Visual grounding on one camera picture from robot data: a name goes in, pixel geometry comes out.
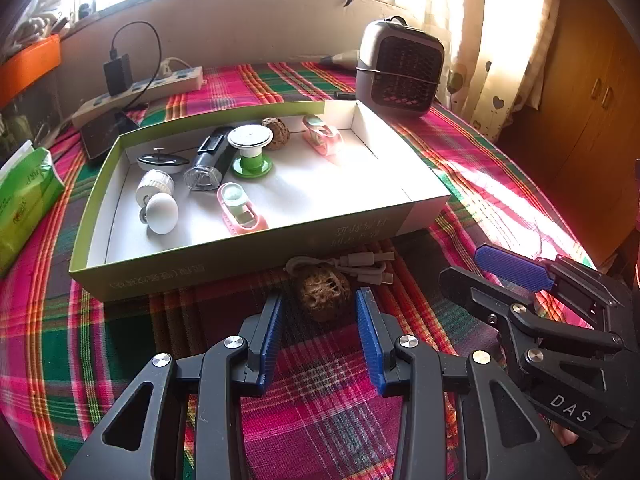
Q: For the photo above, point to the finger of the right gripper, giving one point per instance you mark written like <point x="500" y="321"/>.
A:
<point x="508" y="313"/>
<point x="530" y="274"/>

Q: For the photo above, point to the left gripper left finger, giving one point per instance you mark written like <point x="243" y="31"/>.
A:
<point x="142" y="434"/>

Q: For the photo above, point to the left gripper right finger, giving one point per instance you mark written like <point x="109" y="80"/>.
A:
<point x="501" y="436"/>

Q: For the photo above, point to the white round bulb gadget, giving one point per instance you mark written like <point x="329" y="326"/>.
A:
<point x="160" y="214"/>

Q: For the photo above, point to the white green round spool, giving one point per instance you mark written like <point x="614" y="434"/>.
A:
<point x="249" y="140"/>

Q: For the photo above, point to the brown wooden cabinet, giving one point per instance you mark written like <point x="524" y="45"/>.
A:
<point x="580" y="143"/>

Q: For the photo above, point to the brown walnut on blanket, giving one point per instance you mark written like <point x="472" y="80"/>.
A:
<point x="323" y="292"/>

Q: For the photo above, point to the plaid red green blanket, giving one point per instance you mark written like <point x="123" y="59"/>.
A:
<point x="65" y="357"/>

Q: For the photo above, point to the grey portable heater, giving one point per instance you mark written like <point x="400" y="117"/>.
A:
<point x="398" y="68"/>

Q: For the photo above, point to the green cardboard box tray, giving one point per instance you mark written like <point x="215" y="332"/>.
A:
<point x="373" y="188"/>

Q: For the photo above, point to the pink clip far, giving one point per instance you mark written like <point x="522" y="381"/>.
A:
<point x="323" y="138"/>

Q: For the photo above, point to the pink clip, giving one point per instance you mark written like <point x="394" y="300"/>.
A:
<point x="238" y="212"/>
<point x="323" y="138"/>

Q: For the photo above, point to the floral cream curtain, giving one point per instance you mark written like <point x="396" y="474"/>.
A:
<point x="495" y="51"/>

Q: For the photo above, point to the pink clip near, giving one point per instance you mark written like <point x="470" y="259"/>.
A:
<point x="238" y="212"/>

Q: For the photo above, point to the green tissue pack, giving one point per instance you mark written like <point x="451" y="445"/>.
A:
<point x="30" y="185"/>

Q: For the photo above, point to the brown walnut in box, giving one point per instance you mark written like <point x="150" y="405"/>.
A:
<point x="280" y="133"/>

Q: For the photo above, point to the black oval gadget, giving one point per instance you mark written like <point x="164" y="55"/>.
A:
<point x="161" y="161"/>

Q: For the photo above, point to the black cylindrical flashlight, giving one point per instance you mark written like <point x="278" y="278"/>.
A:
<point x="213" y="159"/>

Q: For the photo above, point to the black smartphone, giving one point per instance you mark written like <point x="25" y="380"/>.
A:
<point x="99" y="135"/>

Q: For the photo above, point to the white power strip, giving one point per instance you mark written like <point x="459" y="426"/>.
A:
<point x="182" y="81"/>

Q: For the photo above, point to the black charger adapter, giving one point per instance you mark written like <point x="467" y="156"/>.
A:
<point x="117" y="73"/>

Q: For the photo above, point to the orange storage box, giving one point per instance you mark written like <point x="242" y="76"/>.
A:
<point x="27" y="66"/>

